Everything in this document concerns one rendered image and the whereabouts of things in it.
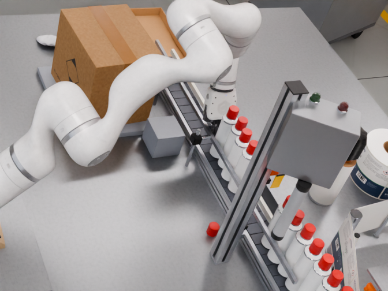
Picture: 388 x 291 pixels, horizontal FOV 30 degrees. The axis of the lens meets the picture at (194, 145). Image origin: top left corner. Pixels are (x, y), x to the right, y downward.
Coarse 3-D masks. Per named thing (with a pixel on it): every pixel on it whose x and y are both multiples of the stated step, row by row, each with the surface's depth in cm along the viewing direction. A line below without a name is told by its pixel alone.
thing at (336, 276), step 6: (336, 270) 188; (330, 276) 188; (336, 276) 187; (342, 276) 188; (324, 282) 190; (330, 282) 188; (336, 282) 187; (318, 288) 192; (324, 288) 189; (330, 288) 189; (336, 288) 189
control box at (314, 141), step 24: (288, 120) 168; (312, 120) 167; (336, 120) 169; (360, 120) 171; (288, 144) 173; (312, 144) 171; (336, 144) 170; (288, 168) 178; (312, 168) 176; (336, 168) 175
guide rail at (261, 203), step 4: (172, 52) 268; (172, 56) 269; (176, 56) 266; (192, 84) 257; (192, 88) 257; (196, 88) 256; (196, 92) 254; (196, 96) 255; (200, 96) 253; (200, 100) 252; (200, 104) 253; (260, 200) 224; (260, 204) 224; (264, 204) 223; (264, 208) 222; (268, 208) 222; (264, 212) 223; (268, 212) 221; (268, 216) 221; (272, 216) 220; (268, 220) 221
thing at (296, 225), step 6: (300, 210) 201; (300, 216) 199; (294, 222) 200; (300, 222) 201; (288, 228) 201; (294, 228) 201; (300, 228) 202; (288, 234) 203; (294, 234) 202; (282, 240) 205; (288, 240) 204; (282, 246) 206; (288, 246) 206; (270, 252) 211; (282, 252) 208; (270, 258) 211; (276, 258) 210
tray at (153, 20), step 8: (136, 8) 290; (144, 8) 292; (152, 8) 293; (160, 8) 295; (136, 16) 292; (144, 16) 294; (152, 16) 295; (160, 16) 296; (144, 24) 290; (152, 24) 291; (160, 24) 293; (168, 24) 290; (152, 32) 287; (160, 32) 289; (168, 32) 290; (152, 40) 283; (160, 40) 285; (168, 40) 286; (176, 40) 285; (168, 48) 282; (176, 48) 284; (168, 56) 279; (184, 56) 281
